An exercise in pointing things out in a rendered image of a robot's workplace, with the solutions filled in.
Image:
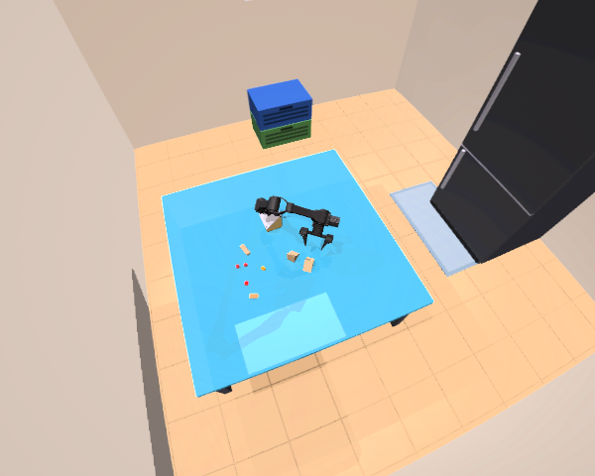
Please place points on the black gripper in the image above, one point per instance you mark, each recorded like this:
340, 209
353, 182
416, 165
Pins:
316, 231

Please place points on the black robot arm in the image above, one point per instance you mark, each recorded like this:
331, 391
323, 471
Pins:
319, 216

